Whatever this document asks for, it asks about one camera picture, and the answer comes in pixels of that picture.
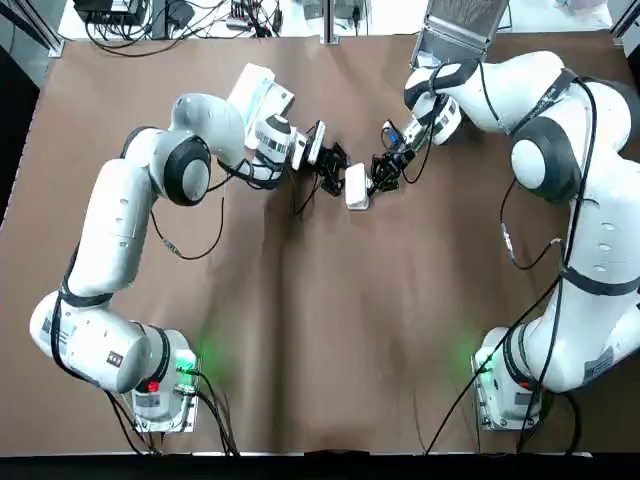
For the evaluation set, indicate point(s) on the small white medicine box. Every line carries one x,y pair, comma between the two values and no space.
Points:
357,187

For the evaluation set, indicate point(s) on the black network switch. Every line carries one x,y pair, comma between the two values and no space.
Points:
100,10

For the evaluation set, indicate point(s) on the aluminium frame beam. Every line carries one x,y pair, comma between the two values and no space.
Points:
627,22
52,35

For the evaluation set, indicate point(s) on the silver aluminium case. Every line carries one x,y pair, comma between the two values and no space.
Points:
460,25

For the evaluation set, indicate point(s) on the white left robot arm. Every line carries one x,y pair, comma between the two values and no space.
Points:
115,215

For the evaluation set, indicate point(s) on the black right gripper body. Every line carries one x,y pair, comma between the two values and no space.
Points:
404,152

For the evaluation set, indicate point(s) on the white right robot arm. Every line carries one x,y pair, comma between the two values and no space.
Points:
605,235

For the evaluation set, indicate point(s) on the blue white mask packet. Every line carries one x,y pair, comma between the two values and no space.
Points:
272,97

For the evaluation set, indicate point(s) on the usb hub with plugs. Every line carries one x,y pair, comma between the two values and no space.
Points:
238,21

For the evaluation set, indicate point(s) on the black power adapter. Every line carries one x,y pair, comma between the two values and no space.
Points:
176,12

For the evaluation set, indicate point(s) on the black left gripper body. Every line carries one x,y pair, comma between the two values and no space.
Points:
326,160

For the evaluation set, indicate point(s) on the aluminium frame post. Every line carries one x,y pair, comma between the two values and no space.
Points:
334,20

